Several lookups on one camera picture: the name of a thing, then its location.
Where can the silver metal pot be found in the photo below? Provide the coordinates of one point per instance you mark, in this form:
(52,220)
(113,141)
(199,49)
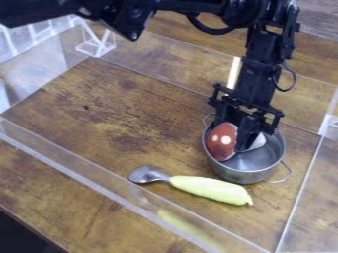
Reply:
(256,165)

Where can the spoon with yellow-green handle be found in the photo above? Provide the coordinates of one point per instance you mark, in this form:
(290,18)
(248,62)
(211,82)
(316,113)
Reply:
(203,187)

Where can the red and white toy mushroom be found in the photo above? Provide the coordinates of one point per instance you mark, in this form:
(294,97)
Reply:
(220,141)

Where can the clear acrylic barrier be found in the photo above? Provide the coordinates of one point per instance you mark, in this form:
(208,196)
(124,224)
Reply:
(185,224)

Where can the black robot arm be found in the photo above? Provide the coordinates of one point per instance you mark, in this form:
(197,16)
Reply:
(267,19)

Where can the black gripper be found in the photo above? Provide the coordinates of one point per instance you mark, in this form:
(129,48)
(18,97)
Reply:
(244,106)

